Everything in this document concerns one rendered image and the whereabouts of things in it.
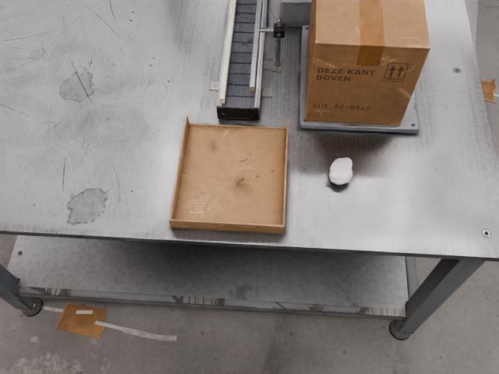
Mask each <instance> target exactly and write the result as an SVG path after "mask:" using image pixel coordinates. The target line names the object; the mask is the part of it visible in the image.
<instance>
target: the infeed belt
mask: <svg viewBox="0 0 499 374"><path fill-rule="evenodd" d="M256 7H257V0H237V1H236V8H235V21H234V28H233V34H232V46H231V53H230V60H229V72H228V78H227V85H226V97H225V103H224V104H223V103H222V104H221V108H235V109H253V110H254V104H255V90H254V91H250V75H251V67H252V50H253V41H254V32H255V16H256ZM259 38H260V32H259ZM258 49H259V39H258ZM257 67H258V57H257V66H256V76H255V86H256V77H257Z"/></svg>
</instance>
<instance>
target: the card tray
mask: <svg viewBox="0 0 499 374"><path fill-rule="evenodd" d="M288 122H289V120H288V119H287V127H286V128H274V127H257V126H240V125H207V124H191V123H189V119H188V115H186V119H185V124H184V129H183V138H182V143H181V147H180V156H179V161H178V166H177V174H176V179H175V188H174V193H173V198H172V206H171V211H170V216H169V222H170V225H171V227H172V228H174V229H201V230H215V231H228V232H255V233H270V234H284V225H285V204H286V183H287V142H288Z"/></svg>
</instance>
